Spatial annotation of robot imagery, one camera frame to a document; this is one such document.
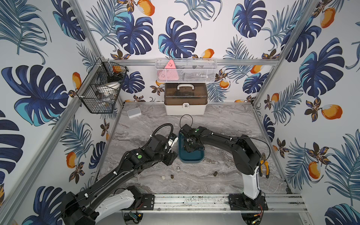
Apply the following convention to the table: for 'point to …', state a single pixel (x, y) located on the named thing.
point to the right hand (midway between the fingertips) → (190, 147)
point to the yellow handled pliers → (263, 161)
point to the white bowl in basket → (111, 87)
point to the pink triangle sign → (169, 72)
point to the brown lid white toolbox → (185, 98)
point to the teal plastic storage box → (193, 157)
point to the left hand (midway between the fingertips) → (174, 150)
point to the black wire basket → (99, 92)
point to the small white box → (134, 112)
